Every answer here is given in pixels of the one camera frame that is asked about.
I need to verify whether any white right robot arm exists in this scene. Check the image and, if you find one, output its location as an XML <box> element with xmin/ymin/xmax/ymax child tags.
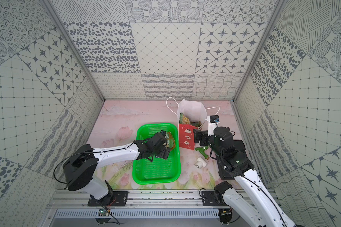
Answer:
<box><xmin>193</xmin><ymin>126</ymin><xmax>295</xmax><ymax>227</ymax></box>

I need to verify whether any green plastic basket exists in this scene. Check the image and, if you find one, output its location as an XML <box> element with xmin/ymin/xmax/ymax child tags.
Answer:
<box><xmin>132</xmin><ymin>123</ymin><xmax>181</xmax><ymax>185</ymax></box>

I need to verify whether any white pipe elbow fitting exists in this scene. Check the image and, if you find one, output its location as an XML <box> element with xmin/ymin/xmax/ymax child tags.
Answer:
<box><xmin>195</xmin><ymin>157</ymin><xmax>207</xmax><ymax>168</ymax></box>

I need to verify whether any green yellow condiment packet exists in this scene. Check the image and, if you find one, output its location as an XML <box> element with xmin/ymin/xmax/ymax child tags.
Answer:
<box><xmin>165</xmin><ymin>132</ymin><xmax>176</xmax><ymax>150</ymax></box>

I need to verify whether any white and red paper bag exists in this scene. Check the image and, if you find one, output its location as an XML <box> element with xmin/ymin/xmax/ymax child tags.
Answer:
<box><xmin>166</xmin><ymin>97</ymin><xmax>220</xmax><ymax>150</ymax></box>

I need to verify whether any black plastic tool case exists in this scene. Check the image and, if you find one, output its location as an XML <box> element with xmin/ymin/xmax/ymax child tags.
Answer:
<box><xmin>217</xmin><ymin>140</ymin><xmax>254</xmax><ymax>180</ymax></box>

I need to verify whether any aluminium mounting rail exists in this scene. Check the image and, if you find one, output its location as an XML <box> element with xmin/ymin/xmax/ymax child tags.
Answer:
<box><xmin>45</xmin><ymin>188</ymin><xmax>282</xmax><ymax>211</ymax></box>

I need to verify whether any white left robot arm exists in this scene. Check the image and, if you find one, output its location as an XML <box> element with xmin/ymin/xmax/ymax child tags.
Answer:
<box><xmin>63</xmin><ymin>131</ymin><xmax>171</xmax><ymax>201</ymax></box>

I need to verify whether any small green circuit board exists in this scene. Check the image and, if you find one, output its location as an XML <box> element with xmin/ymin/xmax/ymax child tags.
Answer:
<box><xmin>98</xmin><ymin>209</ymin><xmax>110</xmax><ymax>217</ymax></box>

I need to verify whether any green plastic faucet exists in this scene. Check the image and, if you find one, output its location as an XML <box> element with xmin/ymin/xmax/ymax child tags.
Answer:
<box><xmin>195</xmin><ymin>146</ymin><xmax>209</xmax><ymax>160</ymax></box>

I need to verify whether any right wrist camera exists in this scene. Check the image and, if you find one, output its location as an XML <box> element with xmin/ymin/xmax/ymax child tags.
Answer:
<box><xmin>207</xmin><ymin>115</ymin><xmax>219</xmax><ymax>136</ymax></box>

